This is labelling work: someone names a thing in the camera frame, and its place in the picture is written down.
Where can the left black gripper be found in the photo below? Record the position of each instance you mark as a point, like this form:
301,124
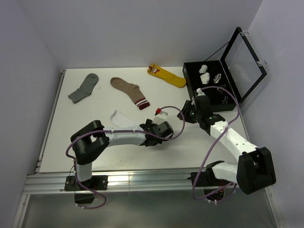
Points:
149,122

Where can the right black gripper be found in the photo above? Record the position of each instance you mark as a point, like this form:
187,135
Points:
188,105

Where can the white sock black stripes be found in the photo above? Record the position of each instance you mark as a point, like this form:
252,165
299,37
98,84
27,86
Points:
120,120

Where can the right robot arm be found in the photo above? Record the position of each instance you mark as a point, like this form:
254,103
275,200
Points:
254,170

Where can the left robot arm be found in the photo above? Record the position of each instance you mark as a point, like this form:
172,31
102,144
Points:
94,138

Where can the dark rolled sock lower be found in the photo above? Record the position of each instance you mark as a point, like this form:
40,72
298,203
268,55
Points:
225,99

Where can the dark striped rolled sock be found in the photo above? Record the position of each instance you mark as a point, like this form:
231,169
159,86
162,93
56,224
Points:
220,89

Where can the black storage box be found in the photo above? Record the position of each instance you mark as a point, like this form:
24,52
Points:
193,82

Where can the striped rolled sock upper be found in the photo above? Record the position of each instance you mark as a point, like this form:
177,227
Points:
217,78

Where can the white rolled sock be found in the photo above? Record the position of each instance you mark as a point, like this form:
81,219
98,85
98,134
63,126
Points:
203,69

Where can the brown striped sock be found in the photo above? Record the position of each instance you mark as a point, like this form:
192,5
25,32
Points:
132,90

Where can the yellow sock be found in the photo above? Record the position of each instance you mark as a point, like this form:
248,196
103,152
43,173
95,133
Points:
172,79

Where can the box lid with glass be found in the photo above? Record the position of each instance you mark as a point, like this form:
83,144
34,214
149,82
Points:
243,68

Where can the grey sock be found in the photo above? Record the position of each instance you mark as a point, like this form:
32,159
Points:
85,90

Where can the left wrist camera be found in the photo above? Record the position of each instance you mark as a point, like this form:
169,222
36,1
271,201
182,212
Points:
160,116

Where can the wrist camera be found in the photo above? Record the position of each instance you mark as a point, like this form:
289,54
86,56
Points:
160,116
199,92

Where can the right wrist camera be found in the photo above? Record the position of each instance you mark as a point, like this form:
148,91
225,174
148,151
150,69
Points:
199,92

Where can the aluminium frame rail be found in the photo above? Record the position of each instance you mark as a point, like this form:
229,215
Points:
118,181

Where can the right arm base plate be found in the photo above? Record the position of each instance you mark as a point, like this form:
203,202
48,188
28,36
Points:
208,179

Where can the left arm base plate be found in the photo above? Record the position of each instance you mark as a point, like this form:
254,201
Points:
97,182

